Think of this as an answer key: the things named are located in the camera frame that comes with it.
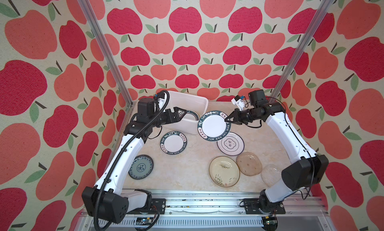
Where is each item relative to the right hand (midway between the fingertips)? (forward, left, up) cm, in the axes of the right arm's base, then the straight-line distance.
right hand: (229, 119), depth 78 cm
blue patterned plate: (-21, +48, -24) cm, 58 cm away
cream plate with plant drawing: (-18, -1, -25) cm, 31 cm away
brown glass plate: (-12, -16, -26) cm, 33 cm away
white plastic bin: (+24, +26, -13) cm, 38 cm away
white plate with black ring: (0, -7, -26) cm, 27 cm away
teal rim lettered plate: (-3, +8, -4) cm, 10 cm away
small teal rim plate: (+22, +23, -23) cm, 39 cm away
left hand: (-4, +24, +7) cm, 25 cm away
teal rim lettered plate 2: (-2, +33, -26) cm, 42 cm away
